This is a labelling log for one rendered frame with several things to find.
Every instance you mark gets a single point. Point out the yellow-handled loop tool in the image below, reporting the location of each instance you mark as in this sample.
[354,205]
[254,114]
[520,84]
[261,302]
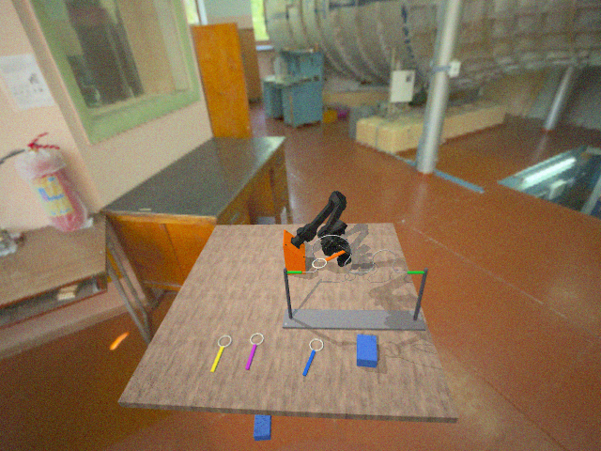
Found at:
[219,354]

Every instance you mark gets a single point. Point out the white loop with blue handle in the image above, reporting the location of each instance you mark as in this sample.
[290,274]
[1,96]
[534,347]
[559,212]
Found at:
[311,357]

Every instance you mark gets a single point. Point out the blue rectangular block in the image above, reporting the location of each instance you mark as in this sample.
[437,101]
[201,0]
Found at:
[262,427]
[367,350]

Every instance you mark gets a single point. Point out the purple stick with white loop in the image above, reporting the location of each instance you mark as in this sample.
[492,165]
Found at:
[252,351]

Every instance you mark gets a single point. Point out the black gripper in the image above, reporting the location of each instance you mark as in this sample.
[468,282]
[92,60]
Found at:
[341,245]

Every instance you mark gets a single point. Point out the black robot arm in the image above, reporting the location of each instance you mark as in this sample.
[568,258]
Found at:
[336,205]

